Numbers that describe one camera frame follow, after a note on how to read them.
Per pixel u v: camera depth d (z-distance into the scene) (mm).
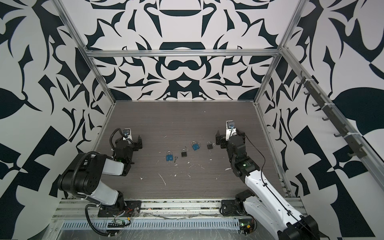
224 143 713
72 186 426
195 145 959
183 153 922
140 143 871
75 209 763
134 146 755
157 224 713
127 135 788
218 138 725
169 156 915
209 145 963
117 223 690
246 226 711
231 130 639
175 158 913
